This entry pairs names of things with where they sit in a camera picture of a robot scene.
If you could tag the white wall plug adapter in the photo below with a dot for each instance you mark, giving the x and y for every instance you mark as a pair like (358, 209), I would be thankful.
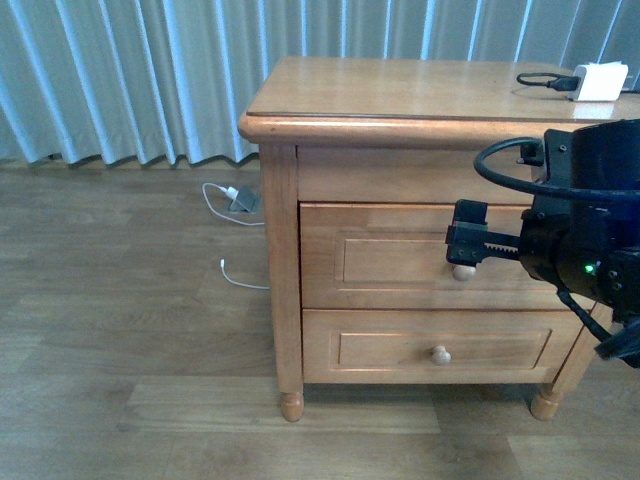
(230, 192)

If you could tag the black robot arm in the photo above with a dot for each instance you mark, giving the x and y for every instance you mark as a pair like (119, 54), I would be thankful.
(596, 166)

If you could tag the wooden drawer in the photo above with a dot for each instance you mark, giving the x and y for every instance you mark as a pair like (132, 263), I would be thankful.
(391, 256)
(435, 346)

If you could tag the light blue pleated curtain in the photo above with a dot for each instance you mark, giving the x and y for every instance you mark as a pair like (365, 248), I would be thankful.
(168, 80)

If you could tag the wooden nightstand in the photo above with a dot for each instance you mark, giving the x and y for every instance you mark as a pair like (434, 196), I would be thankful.
(383, 131)

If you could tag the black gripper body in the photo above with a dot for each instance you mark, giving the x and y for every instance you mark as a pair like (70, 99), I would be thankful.
(579, 249)

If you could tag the white charger block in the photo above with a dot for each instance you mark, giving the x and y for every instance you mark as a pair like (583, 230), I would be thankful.
(599, 82)

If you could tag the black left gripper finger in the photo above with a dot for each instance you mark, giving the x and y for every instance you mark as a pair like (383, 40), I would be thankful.
(465, 236)

